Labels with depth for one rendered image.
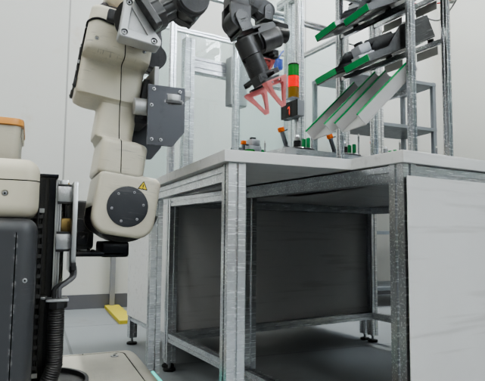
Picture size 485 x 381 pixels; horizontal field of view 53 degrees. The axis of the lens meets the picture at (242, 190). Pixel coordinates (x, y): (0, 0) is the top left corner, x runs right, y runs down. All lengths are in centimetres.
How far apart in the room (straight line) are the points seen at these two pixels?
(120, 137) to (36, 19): 354
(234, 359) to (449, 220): 63
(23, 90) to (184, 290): 267
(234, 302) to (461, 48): 562
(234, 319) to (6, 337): 48
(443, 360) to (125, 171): 91
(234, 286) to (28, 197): 50
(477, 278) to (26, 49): 407
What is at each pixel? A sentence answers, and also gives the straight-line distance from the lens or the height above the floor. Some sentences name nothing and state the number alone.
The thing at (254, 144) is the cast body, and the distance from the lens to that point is 222.
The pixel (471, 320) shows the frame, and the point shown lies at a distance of 140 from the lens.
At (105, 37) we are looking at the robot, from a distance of 133.
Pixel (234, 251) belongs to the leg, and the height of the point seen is 62.
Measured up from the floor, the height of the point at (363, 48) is 125.
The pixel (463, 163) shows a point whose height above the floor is 84.
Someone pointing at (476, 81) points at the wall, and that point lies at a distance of 626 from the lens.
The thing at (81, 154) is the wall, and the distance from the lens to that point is 453.
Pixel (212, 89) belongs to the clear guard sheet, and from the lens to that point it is 335.
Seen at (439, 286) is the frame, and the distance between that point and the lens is 130.
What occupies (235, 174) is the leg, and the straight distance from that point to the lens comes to 118.
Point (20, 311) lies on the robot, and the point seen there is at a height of 50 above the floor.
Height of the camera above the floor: 66
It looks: 5 degrees up
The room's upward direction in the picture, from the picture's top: 1 degrees clockwise
